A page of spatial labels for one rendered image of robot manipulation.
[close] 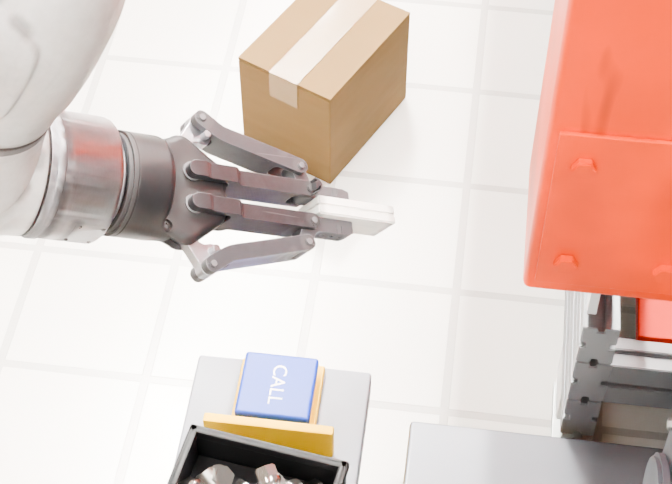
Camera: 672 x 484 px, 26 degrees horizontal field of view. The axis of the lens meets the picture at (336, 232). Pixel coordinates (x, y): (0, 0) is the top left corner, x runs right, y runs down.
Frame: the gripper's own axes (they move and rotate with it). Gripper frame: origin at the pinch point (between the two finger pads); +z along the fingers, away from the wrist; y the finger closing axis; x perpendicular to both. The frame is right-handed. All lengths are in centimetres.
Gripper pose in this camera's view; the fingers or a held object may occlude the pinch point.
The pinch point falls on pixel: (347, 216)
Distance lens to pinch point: 112.4
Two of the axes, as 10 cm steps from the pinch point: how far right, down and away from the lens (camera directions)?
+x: 5.4, -3.5, -7.7
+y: 1.0, 9.3, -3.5
